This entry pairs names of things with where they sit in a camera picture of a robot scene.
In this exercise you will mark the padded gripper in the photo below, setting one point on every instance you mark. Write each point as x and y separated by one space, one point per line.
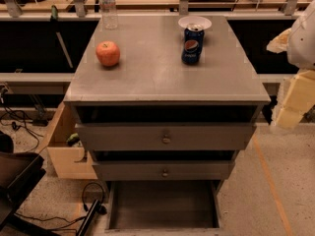
302 46

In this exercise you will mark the grey bottom drawer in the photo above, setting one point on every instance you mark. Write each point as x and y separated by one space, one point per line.
164 206

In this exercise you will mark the grey drawer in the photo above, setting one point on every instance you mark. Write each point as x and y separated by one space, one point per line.
165 137
163 170
164 206

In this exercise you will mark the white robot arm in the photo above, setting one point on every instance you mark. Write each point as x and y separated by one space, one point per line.
298 41

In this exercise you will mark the grey top drawer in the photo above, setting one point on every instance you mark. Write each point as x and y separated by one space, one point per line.
165 137

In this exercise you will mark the grey middle drawer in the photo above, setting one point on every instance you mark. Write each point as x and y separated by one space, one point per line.
163 170

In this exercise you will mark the grey wooden drawer cabinet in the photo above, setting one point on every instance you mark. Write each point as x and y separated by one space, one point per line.
150 85

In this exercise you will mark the blue pepsi can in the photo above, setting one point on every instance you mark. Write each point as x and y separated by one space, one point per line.
193 44

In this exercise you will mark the white bowl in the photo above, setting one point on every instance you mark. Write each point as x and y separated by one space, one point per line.
196 20

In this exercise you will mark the red apple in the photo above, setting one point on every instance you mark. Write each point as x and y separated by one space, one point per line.
108 53

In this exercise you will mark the clear plastic water bottle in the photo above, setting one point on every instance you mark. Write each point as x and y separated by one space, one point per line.
108 13

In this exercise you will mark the green object in box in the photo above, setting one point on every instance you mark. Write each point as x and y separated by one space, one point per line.
73 139

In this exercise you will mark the light wooden box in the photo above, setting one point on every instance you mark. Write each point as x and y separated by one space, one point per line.
68 162

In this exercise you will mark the black power strip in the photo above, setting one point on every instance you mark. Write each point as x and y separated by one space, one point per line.
93 211

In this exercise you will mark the black chair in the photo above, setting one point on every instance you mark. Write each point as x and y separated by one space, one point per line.
19 174

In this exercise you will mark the green handled tool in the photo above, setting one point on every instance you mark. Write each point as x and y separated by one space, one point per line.
54 21

